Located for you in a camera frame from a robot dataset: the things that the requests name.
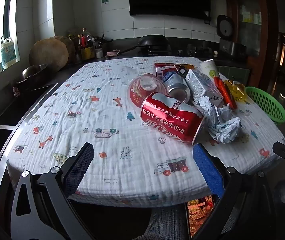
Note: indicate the kitchen sink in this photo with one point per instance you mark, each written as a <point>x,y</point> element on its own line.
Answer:
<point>20,105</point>

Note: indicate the yellow tin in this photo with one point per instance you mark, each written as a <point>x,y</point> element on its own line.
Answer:
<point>88,53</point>

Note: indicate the rice cooker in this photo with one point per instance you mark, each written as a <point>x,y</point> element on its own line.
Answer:
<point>225,27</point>

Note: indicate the red cap sauce bottle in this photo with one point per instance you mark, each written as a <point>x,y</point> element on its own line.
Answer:
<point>82,42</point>

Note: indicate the red and black packet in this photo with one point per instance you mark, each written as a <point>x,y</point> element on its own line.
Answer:
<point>222,90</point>

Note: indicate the metal bowl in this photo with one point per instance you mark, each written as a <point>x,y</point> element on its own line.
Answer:
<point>32,75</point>

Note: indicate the pink cloth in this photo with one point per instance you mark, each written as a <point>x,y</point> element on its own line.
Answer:
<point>113,53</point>

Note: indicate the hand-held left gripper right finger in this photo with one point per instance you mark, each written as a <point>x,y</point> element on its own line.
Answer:
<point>207,167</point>

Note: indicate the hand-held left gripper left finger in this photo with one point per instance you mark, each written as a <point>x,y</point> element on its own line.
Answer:
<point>82,165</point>

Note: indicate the white printed blanket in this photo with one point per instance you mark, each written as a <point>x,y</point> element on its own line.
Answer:
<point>82,120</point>

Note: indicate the red printed plastic cup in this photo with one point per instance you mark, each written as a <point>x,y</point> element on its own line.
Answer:
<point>137,92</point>

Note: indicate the person's grey plaid trouser leg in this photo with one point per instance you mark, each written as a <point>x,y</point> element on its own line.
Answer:
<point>165,222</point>

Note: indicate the white drink carton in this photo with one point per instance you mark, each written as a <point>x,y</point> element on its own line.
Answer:
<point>200,85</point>

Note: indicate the green kitchen cabinet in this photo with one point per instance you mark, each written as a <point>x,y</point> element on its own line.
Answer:
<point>235,75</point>

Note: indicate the wooden display cabinet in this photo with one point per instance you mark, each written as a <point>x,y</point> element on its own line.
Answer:
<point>265,30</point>

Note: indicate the green plastic basket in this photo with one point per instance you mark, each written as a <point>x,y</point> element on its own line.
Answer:
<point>270,102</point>

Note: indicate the white cup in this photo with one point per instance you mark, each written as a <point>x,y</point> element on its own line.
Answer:
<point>208,67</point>

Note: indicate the red drink carton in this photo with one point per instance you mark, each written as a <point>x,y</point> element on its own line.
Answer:
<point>161,69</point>

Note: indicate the colourful printed carton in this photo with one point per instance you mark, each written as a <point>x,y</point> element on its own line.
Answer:
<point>200,212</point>

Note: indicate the wall socket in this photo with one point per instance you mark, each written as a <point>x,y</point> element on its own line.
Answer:
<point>208,21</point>

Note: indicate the round wooden chopping block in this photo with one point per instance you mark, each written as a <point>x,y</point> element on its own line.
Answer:
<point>48,53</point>

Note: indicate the red soda can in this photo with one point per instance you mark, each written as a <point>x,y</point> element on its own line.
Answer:
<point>167,117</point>

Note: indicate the clear oil bottle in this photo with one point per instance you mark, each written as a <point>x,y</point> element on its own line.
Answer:
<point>88,36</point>

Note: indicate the silver blue drink can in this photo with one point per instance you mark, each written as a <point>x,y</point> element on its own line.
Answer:
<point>177,90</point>

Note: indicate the yellow plastic wrapper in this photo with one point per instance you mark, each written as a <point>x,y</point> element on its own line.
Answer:
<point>237,91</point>

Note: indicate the white detergent jug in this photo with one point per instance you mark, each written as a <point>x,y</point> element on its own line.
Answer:
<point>8,53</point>

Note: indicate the small white jar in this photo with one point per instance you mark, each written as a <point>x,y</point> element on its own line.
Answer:
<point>99,53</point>

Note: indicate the crumpled white paper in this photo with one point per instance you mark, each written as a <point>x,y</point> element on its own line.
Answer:
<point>220,127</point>

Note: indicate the black wok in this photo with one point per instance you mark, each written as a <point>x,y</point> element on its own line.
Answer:
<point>152,41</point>

